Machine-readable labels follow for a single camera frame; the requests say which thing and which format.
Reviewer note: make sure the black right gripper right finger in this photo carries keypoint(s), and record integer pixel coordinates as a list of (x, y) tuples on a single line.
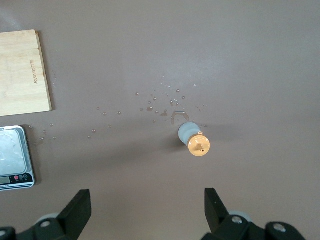
[(215, 212)]

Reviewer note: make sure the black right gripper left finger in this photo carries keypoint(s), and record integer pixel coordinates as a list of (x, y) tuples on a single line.
[(75, 212)]

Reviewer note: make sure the translucent sauce bottle orange cap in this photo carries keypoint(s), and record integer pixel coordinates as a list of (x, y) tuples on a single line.
[(186, 135)]

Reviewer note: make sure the silver digital kitchen scale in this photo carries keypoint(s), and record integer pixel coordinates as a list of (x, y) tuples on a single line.
[(12, 155)]

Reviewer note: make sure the wooden cutting board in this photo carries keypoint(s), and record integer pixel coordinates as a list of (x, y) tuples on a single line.
[(20, 75)]

